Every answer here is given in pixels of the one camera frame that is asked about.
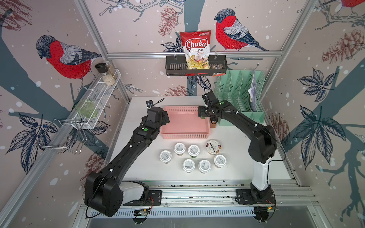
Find Chobani yogurt cup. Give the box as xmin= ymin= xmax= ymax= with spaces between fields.
xmin=206 ymin=140 xmax=222 ymax=155

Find white-lid yogurt cup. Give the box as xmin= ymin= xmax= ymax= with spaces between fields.
xmin=214 ymin=154 xmax=227 ymax=168
xmin=159 ymin=150 xmax=172 ymax=164
xmin=198 ymin=159 xmax=212 ymax=174
xmin=174 ymin=142 xmax=186 ymax=156
xmin=188 ymin=144 xmax=200 ymax=158
xmin=182 ymin=159 xmax=195 ymax=173

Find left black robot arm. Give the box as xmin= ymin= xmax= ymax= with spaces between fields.
xmin=85 ymin=107 xmax=170 ymax=217

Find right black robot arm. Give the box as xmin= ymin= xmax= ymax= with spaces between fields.
xmin=198 ymin=91 xmax=277 ymax=200

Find pink perforated plastic basket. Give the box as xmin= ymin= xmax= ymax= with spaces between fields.
xmin=161 ymin=105 xmax=211 ymax=139

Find green plastic file organizer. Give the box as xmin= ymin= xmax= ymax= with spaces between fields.
xmin=214 ymin=70 xmax=265 ymax=124

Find white papers in organizer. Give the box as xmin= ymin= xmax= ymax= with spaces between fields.
xmin=248 ymin=69 xmax=257 ymax=112

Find clear spice jar on shelf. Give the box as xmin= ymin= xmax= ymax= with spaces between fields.
xmin=107 ymin=62 xmax=118 ymax=80

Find red Chuba cassava chips bag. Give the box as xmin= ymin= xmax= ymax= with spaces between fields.
xmin=180 ymin=30 xmax=211 ymax=69

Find green glass cup on shelf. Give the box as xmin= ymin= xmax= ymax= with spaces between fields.
xmin=75 ymin=99 xmax=98 ymax=119

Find black-lid spice jar on shelf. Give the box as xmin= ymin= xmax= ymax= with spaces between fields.
xmin=95 ymin=62 xmax=110 ymax=76

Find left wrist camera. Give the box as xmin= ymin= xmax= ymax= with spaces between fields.
xmin=146 ymin=100 xmax=154 ymax=109

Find black hanging wire basket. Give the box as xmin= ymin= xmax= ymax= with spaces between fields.
xmin=165 ymin=55 xmax=228 ymax=76

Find aluminium horizontal rail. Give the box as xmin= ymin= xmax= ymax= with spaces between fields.
xmin=107 ymin=50 xmax=284 ymax=60

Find white wire wall shelf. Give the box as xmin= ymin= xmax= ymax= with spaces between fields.
xmin=69 ymin=69 xmax=121 ymax=130

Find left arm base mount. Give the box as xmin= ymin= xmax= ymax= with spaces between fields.
xmin=123 ymin=190 xmax=162 ymax=206

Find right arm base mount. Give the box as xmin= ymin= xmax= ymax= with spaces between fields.
xmin=235 ymin=187 xmax=276 ymax=206

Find metal wire hook rack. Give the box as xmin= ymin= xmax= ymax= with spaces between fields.
xmin=33 ymin=119 xmax=87 ymax=154

